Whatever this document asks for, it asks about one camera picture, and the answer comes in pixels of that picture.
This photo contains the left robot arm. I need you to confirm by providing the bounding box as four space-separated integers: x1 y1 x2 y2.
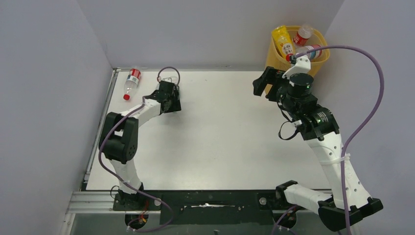
98 80 181 205

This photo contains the yellow juice bottle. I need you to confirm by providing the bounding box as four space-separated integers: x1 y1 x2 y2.
271 25 295 61

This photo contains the clear bottle red label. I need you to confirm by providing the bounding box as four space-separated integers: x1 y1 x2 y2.
123 69 141 101

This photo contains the clear bottle dark green label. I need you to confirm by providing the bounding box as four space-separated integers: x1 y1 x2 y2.
162 76 179 85

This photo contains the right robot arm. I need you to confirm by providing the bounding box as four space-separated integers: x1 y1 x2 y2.
253 67 383 232

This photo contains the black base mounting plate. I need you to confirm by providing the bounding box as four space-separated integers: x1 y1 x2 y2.
113 189 304 228

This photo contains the red label bottle red cap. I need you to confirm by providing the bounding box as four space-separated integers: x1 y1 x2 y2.
293 24 314 47

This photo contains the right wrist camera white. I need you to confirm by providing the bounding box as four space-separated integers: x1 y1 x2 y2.
282 53 311 79

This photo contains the yellow plastic waste bin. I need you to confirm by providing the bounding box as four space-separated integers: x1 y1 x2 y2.
265 25 330 77

